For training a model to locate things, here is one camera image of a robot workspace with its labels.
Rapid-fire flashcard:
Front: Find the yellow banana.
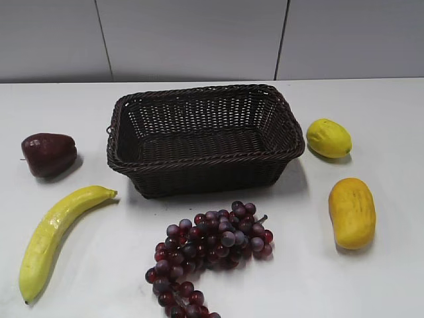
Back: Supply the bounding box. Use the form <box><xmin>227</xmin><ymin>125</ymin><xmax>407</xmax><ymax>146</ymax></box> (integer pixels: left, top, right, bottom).
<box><xmin>19</xmin><ymin>185</ymin><xmax>117</xmax><ymax>304</ymax></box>

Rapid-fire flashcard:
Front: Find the dark brown wicker basket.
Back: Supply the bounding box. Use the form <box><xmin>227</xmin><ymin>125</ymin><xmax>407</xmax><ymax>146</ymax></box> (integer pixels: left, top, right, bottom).
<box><xmin>107</xmin><ymin>84</ymin><xmax>305</xmax><ymax>199</ymax></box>

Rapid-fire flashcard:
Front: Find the purple grape bunch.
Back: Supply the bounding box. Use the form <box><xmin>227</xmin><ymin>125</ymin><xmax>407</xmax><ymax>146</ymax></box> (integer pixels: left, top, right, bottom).
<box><xmin>145</xmin><ymin>201</ymin><xmax>274</xmax><ymax>317</ymax></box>

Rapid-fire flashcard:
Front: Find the yellow lemon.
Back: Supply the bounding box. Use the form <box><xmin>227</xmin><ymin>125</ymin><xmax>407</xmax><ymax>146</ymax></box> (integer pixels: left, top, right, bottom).
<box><xmin>306</xmin><ymin>119</ymin><xmax>352</xmax><ymax>158</ymax></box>

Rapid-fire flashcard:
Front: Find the orange yellow mango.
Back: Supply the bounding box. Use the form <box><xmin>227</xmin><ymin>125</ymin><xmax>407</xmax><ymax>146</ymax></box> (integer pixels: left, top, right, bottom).
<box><xmin>328</xmin><ymin>178</ymin><xmax>376</xmax><ymax>250</ymax></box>

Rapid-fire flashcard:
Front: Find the dark red apple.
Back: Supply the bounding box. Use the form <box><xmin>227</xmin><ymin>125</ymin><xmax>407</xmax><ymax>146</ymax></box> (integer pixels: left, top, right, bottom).
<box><xmin>21</xmin><ymin>132</ymin><xmax>77</xmax><ymax>178</ymax></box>

